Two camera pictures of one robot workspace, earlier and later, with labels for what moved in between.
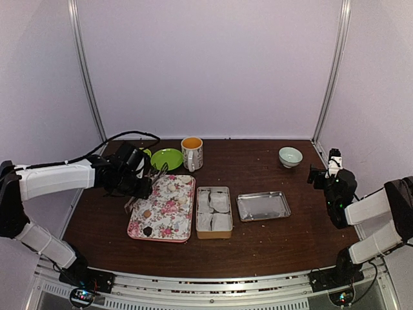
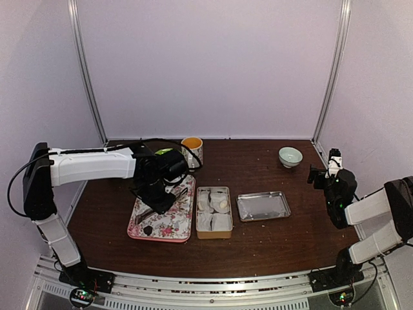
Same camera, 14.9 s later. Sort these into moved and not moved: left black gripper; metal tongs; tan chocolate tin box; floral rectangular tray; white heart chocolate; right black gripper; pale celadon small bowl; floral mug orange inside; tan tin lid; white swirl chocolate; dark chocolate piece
Moved: left black gripper; white heart chocolate; white swirl chocolate; metal tongs
Not moved: right black gripper; floral mug orange inside; floral rectangular tray; pale celadon small bowl; dark chocolate piece; tan tin lid; tan chocolate tin box
